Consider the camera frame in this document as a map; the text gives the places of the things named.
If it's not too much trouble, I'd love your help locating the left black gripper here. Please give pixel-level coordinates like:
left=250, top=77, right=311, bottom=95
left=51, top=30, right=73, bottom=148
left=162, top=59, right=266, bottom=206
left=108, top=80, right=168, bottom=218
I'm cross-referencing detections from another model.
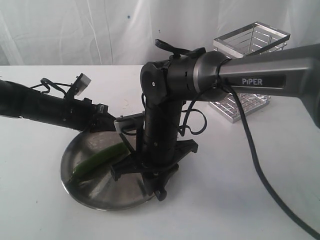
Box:
left=84, top=103, right=116, bottom=133

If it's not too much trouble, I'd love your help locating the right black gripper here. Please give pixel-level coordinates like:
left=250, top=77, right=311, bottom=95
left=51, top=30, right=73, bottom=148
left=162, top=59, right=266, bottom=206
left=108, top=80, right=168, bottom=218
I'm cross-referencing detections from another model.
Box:
left=110, top=139, right=198, bottom=202

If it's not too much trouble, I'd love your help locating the green chili pepper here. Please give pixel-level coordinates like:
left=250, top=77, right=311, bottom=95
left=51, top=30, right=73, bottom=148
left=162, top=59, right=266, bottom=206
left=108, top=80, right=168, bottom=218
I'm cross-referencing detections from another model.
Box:
left=70, top=142, right=129, bottom=181

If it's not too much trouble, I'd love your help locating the wire metal utensil holder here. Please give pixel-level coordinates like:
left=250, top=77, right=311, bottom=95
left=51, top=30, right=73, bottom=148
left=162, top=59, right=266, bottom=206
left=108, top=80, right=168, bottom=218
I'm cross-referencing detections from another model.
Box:
left=208, top=21, right=291, bottom=124

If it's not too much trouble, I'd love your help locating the black knife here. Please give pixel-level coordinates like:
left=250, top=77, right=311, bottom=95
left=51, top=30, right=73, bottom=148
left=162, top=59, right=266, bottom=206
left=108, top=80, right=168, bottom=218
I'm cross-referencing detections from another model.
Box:
left=119, top=133, right=137, bottom=157

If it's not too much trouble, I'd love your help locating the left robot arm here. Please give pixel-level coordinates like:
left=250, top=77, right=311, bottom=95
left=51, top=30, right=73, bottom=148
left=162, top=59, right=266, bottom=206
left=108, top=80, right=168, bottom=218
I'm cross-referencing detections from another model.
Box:
left=0, top=80, right=116, bottom=133

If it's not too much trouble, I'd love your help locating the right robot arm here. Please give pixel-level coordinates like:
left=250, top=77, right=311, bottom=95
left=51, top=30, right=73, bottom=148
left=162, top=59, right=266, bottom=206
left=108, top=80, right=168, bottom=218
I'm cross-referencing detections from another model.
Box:
left=110, top=44, right=320, bottom=201

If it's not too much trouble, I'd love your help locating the round stainless steel plate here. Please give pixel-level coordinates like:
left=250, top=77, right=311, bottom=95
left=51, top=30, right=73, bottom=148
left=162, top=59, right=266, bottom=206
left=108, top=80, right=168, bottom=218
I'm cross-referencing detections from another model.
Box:
left=60, top=131, right=155, bottom=211

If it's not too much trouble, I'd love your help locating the white backdrop curtain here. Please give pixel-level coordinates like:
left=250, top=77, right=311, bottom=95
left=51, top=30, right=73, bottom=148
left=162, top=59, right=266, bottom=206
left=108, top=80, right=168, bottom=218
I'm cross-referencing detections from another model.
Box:
left=0, top=0, right=320, bottom=65

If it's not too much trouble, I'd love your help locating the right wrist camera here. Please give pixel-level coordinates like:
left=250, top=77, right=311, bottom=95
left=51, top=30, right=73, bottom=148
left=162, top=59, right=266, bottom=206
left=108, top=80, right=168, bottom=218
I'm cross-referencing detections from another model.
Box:
left=113, top=112, right=145, bottom=134

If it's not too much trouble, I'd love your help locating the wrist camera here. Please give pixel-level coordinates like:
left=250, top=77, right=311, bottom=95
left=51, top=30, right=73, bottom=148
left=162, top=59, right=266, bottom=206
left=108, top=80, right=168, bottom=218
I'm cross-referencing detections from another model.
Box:
left=113, top=112, right=145, bottom=134
left=70, top=73, right=92, bottom=96

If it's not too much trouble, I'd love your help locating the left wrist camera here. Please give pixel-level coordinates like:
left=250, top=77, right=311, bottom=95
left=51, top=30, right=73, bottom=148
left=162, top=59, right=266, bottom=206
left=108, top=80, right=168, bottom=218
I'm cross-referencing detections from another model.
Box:
left=70, top=73, right=92, bottom=96

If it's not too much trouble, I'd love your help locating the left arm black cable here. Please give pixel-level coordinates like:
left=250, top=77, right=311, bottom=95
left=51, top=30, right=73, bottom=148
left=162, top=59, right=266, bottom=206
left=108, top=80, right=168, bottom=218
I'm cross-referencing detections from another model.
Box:
left=29, top=77, right=76, bottom=98

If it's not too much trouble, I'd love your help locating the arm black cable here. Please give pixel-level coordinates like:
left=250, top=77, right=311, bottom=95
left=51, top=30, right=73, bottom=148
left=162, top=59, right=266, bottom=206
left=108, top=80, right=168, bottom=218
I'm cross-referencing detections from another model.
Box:
left=153, top=38, right=320, bottom=240
left=29, top=77, right=76, bottom=98

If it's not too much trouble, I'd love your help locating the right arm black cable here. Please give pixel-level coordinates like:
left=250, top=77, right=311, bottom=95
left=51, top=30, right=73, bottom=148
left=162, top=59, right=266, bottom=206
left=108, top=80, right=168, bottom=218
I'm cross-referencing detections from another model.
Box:
left=153, top=38, right=320, bottom=240

